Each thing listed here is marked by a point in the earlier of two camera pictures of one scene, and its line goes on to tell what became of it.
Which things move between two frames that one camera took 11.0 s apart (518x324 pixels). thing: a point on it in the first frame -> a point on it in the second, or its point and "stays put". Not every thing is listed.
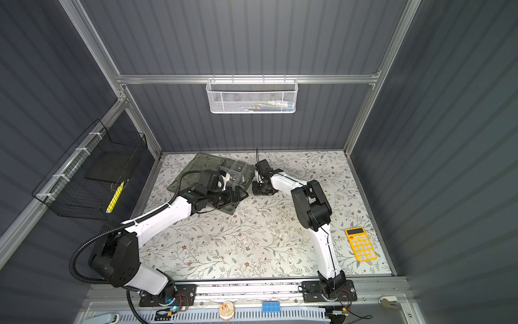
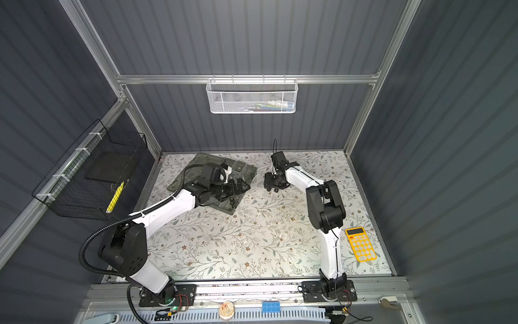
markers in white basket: x=270 y=105 stays put
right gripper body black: x=260 y=189 -> x=272 y=180
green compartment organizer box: x=239 y=173 stays put
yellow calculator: x=361 y=244 stays put
